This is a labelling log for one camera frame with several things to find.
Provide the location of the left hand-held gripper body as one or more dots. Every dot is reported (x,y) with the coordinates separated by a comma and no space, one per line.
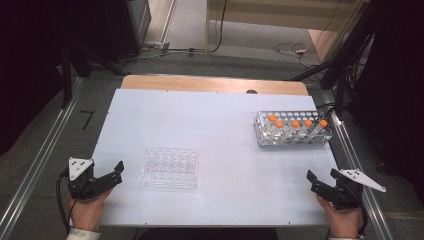
(81,186)

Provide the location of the person's left white sleeve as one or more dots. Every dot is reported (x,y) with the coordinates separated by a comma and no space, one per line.
(81,235)

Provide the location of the person's left hand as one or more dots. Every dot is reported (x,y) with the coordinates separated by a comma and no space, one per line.
(87,213)

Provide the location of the clear plastic well plate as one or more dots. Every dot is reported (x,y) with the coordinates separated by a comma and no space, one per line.
(170,168)

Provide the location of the person's right hand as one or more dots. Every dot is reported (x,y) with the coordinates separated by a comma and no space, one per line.
(343,221)

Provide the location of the black cabinet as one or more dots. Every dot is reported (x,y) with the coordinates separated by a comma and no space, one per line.
(126,26)

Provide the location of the aluminium floor rail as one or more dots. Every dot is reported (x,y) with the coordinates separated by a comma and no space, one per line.
(40,153)
(360,160)

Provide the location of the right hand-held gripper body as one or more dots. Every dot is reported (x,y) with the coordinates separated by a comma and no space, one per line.
(346,195)

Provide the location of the metal test tube rack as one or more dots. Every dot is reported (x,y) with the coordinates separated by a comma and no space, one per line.
(300,140)

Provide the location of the light wooden furniture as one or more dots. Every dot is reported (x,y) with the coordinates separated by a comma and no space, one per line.
(286,15)

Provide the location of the grey power strip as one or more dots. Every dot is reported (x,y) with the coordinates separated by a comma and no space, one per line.
(156,46)

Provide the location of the wooden table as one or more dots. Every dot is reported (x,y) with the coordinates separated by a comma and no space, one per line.
(200,83)

